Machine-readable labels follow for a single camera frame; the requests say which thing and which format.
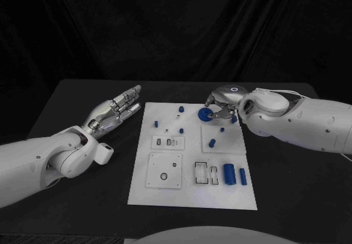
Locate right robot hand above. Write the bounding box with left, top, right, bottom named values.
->
left=204, top=84, right=249, bottom=123

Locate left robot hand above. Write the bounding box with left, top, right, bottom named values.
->
left=80, top=84, right=142, bottom=139

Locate blue gear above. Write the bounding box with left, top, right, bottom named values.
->
left=197, top=107, right=213, bottom=121

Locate white task board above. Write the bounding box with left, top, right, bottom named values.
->
left=126, top=102, right=258, bottom=211

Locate thick blue cylinder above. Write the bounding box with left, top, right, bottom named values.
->
left=222, top=163, right=237, bottom=186

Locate thin blue cylinder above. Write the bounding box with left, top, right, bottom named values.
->
left=237, top=168, right=247, bottom=186

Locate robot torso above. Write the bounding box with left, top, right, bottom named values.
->
left=122, top=226, right=301, bottom=244

